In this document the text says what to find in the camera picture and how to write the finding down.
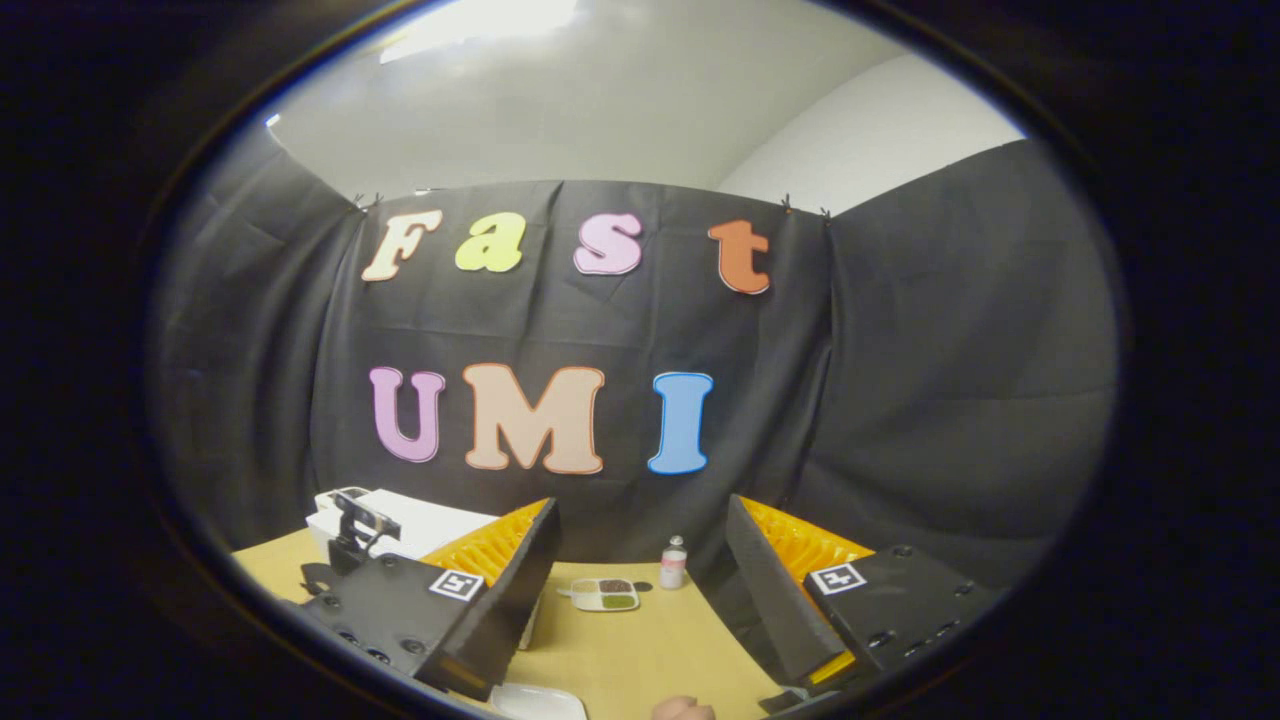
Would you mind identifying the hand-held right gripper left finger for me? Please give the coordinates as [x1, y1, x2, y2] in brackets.
[298, 496, 563, 703]

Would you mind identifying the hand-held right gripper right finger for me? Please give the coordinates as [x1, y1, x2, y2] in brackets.
[688, 493, 1006, 691]

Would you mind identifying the white microwave oven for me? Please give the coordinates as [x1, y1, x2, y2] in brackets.
[304, 486, 543, 653]

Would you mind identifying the white sectioned dish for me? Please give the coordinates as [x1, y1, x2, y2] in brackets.
[570, 577, 641, 612]

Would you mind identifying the white square plate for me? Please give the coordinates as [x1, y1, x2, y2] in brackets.
[490, 683, 588, 720]

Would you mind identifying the black backdrop cloth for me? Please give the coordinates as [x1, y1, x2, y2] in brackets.
[150, 125, 1119, 601]

